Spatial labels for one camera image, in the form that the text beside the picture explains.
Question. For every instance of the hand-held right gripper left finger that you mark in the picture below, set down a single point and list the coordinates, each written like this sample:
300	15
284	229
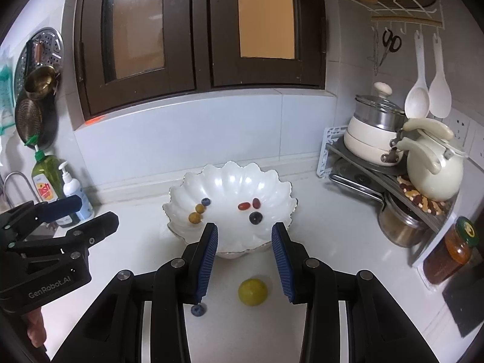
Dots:
207	264

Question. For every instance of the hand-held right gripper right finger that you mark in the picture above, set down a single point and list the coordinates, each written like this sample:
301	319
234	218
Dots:
283	264

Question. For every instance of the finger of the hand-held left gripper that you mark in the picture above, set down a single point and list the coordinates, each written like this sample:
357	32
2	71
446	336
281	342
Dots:
60	207
102	225

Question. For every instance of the green round fruit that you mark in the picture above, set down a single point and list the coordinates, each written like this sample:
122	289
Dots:
252	292

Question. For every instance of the small yellow round fruit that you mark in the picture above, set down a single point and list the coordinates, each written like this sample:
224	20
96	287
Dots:
194	217
199	208

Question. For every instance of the white scalloped bowl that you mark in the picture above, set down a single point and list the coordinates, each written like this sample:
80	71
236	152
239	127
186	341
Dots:
234	185

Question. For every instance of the person's left hand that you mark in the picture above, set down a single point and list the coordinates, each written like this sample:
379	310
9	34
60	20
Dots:
36	332

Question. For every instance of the white pump soap bottle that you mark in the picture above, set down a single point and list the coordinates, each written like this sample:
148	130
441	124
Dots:
73	189

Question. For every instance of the green dish soap bottle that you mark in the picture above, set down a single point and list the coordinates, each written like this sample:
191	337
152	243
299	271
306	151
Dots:
45	181

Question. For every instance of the blueberry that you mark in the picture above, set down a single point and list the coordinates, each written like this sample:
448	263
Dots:
205	202
197	310

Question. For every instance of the small curved steel faucet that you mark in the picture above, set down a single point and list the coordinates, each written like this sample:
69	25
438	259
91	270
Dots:
19	176

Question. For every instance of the dark red grape tomato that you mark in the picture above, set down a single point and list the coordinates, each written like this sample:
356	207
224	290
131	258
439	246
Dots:
256	203

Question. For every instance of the dark round strainer pan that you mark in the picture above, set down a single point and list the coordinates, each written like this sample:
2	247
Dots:
32	121

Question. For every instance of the steel pot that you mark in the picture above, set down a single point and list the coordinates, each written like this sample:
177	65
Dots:
400	227

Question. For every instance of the white plastic rack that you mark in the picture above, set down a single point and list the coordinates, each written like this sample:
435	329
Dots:
332	147

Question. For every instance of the brass ladle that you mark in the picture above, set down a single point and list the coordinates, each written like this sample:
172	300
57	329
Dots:
39	81

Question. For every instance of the hanging paper towel pack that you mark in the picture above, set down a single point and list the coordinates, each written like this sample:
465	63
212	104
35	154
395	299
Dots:
4	87

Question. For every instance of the cream cooking pot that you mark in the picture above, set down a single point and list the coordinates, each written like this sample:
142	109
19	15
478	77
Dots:
366	143

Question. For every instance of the nut print trivet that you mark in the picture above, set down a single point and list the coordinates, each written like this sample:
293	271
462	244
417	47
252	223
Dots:
416	198

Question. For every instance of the metal corner shelf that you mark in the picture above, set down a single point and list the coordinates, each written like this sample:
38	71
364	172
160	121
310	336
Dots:
427	219

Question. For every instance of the perforated steel steamer plate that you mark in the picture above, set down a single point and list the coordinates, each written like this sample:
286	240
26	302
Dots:
51	41

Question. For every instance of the glass jar red sauce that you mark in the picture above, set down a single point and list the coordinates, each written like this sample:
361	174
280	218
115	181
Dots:
450	253

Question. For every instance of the steel steamer insert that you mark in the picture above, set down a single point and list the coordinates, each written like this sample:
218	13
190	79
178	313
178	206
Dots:
372	119

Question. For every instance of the cream kettle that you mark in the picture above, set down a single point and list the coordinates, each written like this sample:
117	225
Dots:
435	174

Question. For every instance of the glass lid white knob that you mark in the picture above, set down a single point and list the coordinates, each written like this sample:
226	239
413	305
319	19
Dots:
382	98

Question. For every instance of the dark brown window sash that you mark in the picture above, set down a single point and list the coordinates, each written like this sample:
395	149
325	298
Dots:
136	26
264	15

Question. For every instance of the white rice spoon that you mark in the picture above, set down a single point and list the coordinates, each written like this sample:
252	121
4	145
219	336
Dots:
417	100

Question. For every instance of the white rice paddle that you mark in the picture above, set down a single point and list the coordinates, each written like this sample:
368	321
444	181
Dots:
439	94

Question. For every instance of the black scissors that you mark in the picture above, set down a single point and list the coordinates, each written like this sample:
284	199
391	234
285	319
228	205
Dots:
391	41

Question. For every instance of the white wall socket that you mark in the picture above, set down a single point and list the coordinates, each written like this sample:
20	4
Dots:
477	136
459	128

